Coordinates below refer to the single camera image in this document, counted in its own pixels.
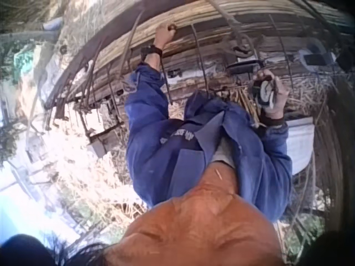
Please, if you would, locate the person's left hand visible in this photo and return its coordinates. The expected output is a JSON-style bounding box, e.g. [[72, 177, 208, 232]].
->
[[153, 23, 178, 50]]

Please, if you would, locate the blue white object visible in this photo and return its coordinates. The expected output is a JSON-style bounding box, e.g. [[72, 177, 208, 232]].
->
[[42, 17, 64, 30]]

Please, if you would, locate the black wrist band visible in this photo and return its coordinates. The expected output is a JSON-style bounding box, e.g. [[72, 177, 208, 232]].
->
[[140, 45, 164, 60], [260, 112, 286, 127]]

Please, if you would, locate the white sack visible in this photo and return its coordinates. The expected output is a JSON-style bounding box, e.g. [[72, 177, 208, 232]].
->
[[285, 117, 316, 176]]

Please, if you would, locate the rusty metal rod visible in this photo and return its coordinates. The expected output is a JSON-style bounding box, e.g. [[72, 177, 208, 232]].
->
[[159, 24, 177, 105], [267, 13, 295, 90], [190, 24, 209, 94], [121, 10, 146, 75]]

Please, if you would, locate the black handled tool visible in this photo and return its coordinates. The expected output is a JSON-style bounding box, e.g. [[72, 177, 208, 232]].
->
[[226, 59, 265, 75]]

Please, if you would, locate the rusty metal frame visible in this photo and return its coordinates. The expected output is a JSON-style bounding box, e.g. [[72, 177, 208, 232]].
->
[[44, 91, 125, 146]]

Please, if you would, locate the green cloth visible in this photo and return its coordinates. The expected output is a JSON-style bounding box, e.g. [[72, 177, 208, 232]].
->
[[13, 51, 38, 80]]

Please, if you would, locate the stack of reed stalks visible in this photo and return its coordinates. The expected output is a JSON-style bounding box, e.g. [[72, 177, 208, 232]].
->
[[44, 0, 338, 111]]

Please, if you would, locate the heap of loose straw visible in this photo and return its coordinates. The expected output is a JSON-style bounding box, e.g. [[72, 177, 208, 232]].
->
[[166, 74, 338, 128]]

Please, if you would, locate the grey black wire reel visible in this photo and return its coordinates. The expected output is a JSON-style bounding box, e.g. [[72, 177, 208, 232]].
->
[[250, 78, 277, 109]]

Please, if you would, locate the knotted grey rope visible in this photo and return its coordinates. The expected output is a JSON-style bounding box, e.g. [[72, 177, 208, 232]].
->
[[213, 0, 255, 59]]

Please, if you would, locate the dark phone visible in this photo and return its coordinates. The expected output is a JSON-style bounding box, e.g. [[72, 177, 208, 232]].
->
[[303, 53, 324, 65]]

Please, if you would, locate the person's right hand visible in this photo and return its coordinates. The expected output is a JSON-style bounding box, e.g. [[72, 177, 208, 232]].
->
[[253, 69, 291, 119]]

